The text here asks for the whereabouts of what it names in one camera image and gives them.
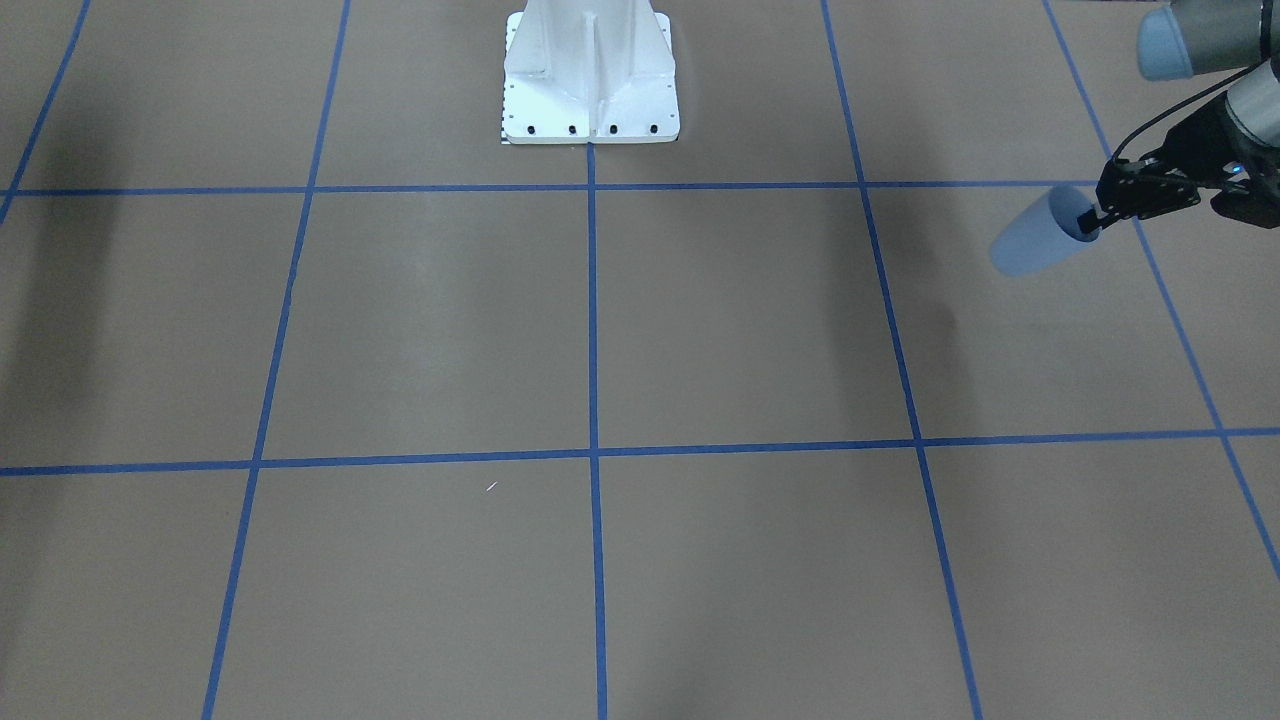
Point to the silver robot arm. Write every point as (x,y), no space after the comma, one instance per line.
(1186,39)

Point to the light blue cup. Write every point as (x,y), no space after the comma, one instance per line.
(1045,233)

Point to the white camera stand column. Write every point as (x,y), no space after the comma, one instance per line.
(589,72)

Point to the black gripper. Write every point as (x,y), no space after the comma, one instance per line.
(1196,140)

